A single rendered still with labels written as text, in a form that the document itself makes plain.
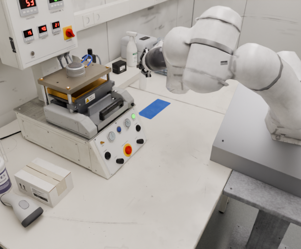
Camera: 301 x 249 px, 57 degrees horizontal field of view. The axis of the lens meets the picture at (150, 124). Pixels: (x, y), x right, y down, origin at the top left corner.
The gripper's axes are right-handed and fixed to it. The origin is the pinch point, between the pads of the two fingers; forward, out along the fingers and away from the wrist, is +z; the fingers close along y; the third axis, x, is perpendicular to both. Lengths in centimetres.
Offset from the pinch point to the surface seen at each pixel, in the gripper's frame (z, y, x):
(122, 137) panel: -12.2, 32.5, -14.2
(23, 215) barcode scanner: -36, 51, -54
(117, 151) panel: -15.3, 38.1, -17.2
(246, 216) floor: 25, 105, 74
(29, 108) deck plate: 4, 17, -54
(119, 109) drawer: -12.7, 19.6, -14.4
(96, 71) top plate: -9.5, 2.3, -22.6
